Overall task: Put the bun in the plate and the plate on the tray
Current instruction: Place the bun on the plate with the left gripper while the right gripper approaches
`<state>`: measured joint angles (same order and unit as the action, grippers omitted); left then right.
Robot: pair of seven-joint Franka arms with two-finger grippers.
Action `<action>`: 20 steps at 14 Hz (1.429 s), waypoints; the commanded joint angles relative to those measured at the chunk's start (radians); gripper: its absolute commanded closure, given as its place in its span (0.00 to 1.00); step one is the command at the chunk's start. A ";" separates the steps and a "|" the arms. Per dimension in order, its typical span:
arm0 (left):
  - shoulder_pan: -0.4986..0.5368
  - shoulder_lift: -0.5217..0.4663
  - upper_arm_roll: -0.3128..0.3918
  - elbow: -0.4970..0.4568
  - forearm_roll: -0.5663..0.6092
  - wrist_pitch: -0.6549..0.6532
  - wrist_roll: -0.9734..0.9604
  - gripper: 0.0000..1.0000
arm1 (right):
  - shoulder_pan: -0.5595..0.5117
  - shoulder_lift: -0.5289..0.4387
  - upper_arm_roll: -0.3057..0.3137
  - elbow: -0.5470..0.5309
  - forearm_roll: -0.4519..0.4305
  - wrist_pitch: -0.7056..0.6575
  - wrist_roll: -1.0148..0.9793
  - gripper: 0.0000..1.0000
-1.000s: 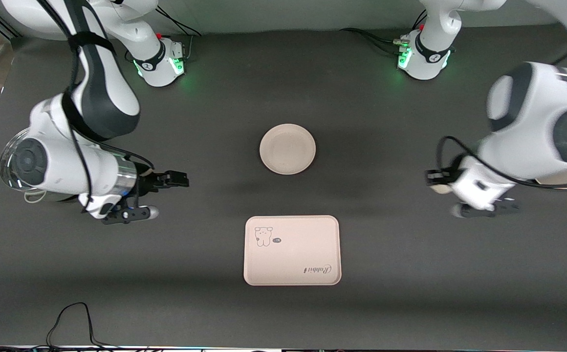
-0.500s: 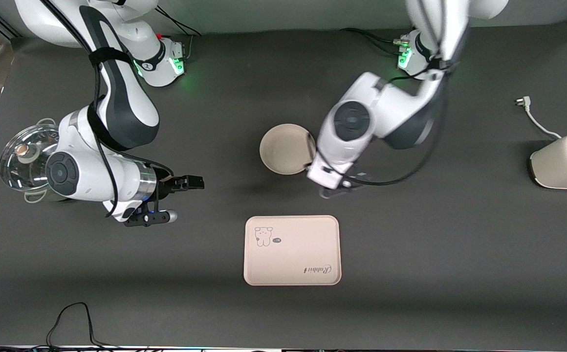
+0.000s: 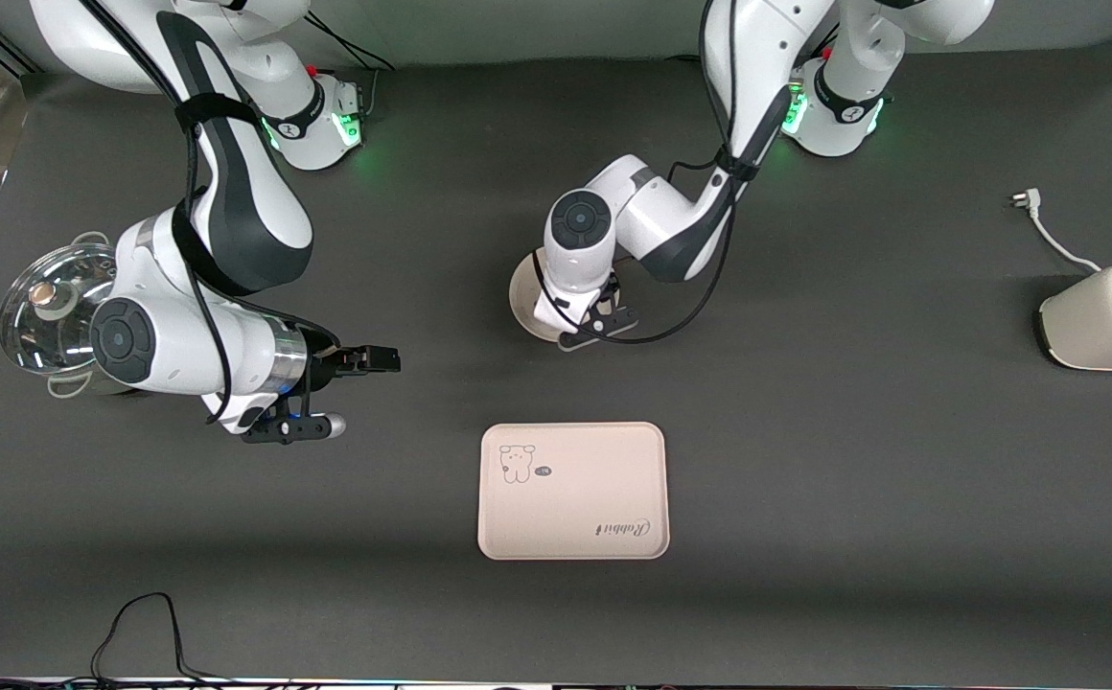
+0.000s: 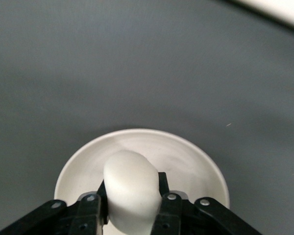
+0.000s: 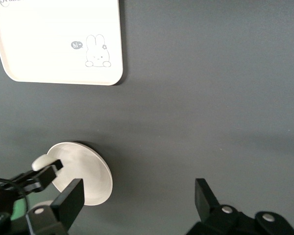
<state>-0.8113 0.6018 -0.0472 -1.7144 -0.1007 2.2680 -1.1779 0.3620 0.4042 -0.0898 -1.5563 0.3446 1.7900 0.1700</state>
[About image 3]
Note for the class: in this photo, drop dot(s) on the cream white toaster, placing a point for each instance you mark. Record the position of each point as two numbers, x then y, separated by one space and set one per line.
1102 326

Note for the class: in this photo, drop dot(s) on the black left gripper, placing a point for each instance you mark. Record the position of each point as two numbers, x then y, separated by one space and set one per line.
612 287

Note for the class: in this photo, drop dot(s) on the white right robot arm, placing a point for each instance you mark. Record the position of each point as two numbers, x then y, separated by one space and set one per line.
240 220

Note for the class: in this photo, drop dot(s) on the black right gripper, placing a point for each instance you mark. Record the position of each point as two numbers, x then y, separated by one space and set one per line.
323 363

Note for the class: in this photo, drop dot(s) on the glass pot lid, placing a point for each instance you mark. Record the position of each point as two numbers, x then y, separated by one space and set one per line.
38 326

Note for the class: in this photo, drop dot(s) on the beige rabbit print tray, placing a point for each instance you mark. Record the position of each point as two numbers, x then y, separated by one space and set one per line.
572 491

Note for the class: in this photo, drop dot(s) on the round beige plate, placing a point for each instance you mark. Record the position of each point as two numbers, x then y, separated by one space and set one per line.
523 297

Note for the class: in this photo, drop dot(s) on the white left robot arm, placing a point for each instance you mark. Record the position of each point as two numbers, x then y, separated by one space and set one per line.
652 220

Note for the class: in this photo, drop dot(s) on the pale green electric pot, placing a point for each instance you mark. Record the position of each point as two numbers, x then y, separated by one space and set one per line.
67 385

